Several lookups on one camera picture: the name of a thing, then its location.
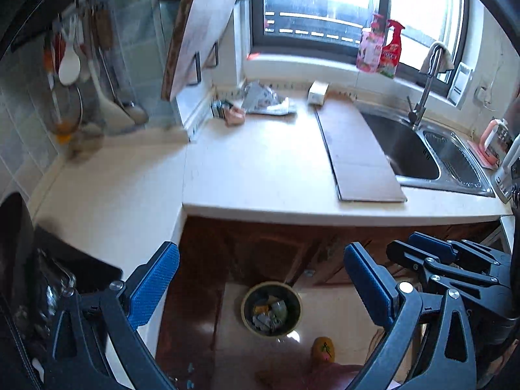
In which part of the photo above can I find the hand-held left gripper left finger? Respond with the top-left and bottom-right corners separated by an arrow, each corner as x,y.
43,241 -> 180,390

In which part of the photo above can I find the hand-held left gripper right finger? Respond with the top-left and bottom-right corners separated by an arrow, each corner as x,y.
343,241 -> 478,390

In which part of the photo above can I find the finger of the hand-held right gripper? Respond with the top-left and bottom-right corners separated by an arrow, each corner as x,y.
408,231 -> 512,278
386,240 -> 504,293

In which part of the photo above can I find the round olive trash bin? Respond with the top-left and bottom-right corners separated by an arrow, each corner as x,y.
240,281 -> 303,337

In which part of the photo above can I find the heap of discarded packaging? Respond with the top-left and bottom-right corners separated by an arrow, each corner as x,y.
252,298 -> 290,332

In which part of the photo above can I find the yellow slipper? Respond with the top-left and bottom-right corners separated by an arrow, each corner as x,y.
311,336 -> 336,363

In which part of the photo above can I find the black cooktop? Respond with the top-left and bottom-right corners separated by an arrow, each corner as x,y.
34,225 -> 124,293

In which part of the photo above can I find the wooden base cabinet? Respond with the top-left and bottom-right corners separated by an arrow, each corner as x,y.
156,214 -> 506,390

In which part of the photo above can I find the stainless steel double sink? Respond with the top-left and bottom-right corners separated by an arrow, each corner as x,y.
357,101 -> 496,198

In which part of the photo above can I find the pink tray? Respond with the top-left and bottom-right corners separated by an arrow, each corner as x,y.
467,140 -> 501,169

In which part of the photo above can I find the silver appliance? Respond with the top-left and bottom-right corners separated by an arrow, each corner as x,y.
493,133 -> 520,204

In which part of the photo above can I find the glass pot lid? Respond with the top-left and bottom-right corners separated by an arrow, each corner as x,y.
14,248 -> 78,342

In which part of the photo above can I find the brown cardboard sheet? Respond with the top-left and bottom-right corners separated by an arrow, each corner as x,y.
315,99 -> 408,203

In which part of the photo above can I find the dark pot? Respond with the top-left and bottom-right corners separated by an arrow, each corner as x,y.
0,192 -> 37,305

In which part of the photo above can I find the metal kitchen faucet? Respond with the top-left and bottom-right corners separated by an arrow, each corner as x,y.
407,45 -> 445,131

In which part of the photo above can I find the white small box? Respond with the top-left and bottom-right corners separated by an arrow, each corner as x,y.
306,80 -> 330,106

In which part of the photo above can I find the white plastic ladle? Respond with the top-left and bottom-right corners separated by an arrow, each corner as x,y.
86,45 -> 131,131

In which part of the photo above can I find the beige dish cloth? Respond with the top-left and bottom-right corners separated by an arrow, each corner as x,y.
420,41 -> 455,74

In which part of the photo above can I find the metal mesh strainer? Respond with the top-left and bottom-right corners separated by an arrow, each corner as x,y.
45,41 -> 85,136

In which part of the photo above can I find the red spray bottle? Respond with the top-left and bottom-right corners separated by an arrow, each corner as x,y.
378,19 -> 406,79

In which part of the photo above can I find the pink detergent bottle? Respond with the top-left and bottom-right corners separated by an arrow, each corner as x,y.
356,13 -> 386,74

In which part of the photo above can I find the crumpled plastic bag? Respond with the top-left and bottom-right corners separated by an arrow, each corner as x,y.
240,81 -> 298,115

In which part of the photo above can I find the black board rack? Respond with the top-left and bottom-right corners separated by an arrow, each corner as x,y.
190,42 -> 220,87

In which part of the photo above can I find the dark framed window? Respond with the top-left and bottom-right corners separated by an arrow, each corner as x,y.
249,0 -> 470,92

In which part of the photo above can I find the white rice paddle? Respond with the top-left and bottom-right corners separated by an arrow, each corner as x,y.
59,16 -> 82,87

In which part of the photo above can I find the wooden cutting board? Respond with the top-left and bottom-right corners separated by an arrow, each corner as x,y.
160,0 -> 238,102

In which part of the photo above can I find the black range hood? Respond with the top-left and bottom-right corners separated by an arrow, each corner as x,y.
0,0 -> 137,51

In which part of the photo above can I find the metal utensil rail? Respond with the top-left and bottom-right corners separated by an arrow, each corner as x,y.
52,0 -> 123,33

